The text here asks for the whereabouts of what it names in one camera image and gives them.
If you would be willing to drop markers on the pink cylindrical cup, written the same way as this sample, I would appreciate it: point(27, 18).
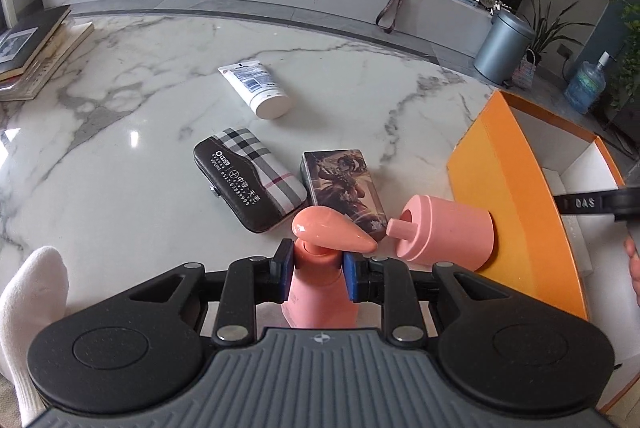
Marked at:
point(431, 229)

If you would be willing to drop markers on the orange cardboard storage box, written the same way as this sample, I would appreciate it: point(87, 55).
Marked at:
point(512, 160)

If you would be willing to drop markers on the plaid black zip case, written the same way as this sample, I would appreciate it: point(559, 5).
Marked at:
point(258, 189)

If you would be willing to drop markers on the grey metal trash can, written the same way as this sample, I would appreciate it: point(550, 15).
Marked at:
point(503, 47)

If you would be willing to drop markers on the green potted plant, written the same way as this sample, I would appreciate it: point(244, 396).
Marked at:
point(550, 28)

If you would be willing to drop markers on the pink pump dispenser bottle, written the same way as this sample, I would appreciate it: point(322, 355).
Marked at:
point(318, 297)

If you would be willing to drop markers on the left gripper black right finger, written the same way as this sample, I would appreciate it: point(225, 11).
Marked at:
point(386, 282)

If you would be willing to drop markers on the person's right hand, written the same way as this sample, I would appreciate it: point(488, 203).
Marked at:
point(634, 265)

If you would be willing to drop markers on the illustrated card box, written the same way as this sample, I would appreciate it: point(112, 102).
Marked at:
point(341, 180)

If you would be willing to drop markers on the white sock foot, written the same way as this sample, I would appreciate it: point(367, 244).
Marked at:
point(34, 298)

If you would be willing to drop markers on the small woven basket bag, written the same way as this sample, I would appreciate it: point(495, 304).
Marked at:
point(523, 75)

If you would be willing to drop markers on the white cream tube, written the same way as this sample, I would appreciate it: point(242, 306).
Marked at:
point(257, 88)

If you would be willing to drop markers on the blue water jug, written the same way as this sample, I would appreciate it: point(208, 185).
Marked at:
point(587, 84)

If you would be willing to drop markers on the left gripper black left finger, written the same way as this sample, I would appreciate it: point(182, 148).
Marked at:
point(247, 283)

